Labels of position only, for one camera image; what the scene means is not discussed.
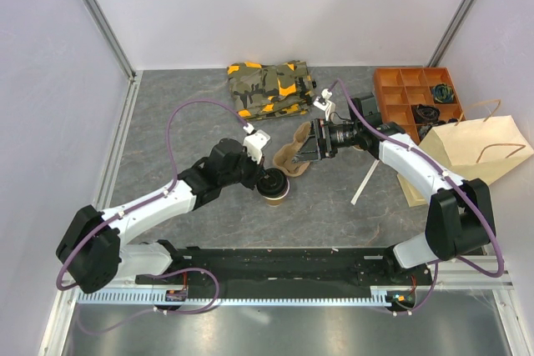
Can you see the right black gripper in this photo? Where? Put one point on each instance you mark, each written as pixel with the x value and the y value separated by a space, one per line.
pixel 319 143

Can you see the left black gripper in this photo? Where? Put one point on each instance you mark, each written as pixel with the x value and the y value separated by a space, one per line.
pixel 258 172

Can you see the black plastic cup lid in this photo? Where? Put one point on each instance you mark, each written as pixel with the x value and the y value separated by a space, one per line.
pixel 273 184

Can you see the brown paper coffee cup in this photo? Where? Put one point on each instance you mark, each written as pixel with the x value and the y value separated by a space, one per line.
pixel 276 200

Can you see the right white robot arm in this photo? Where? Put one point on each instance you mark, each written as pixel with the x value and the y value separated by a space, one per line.
pixel 459 218

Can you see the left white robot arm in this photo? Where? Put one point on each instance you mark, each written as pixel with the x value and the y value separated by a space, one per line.
pixel 97 247

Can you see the brown pulp cup carrier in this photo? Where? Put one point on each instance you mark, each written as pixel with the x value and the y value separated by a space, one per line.
pixel 283 158

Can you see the white paper straw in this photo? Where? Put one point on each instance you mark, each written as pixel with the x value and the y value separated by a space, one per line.
pixel 364 182

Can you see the camouflage folded cloth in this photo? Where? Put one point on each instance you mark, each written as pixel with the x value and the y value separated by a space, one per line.
pixel 262 91

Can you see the orange compartment tray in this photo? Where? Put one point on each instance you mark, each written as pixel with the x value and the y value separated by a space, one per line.
pixel 397 89

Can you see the blue green rubber bands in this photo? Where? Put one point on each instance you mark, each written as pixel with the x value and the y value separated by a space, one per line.
pixel 443 93

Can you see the brown paper bag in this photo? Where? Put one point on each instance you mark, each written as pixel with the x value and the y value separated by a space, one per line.
pixel 485 148

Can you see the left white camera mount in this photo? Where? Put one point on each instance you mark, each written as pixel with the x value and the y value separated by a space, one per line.
pixel 254 142

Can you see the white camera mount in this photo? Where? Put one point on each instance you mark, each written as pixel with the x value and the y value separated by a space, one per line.
pixel 323 102
pixel 254 142

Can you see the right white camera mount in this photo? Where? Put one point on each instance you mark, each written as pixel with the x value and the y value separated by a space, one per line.
pixel 323 102

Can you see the aluminium cable duct rail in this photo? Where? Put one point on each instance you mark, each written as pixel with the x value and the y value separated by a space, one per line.
pixel 169 297

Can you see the right aluminium frame post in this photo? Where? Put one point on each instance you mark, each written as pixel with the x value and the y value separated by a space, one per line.
pixel 460 15

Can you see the aluminium frame post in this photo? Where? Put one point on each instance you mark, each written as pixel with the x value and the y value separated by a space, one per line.
pixel 109 36
pixel 460 15

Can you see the left aluminium frame post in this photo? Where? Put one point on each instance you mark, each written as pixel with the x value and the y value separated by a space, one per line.
pixel 109 36

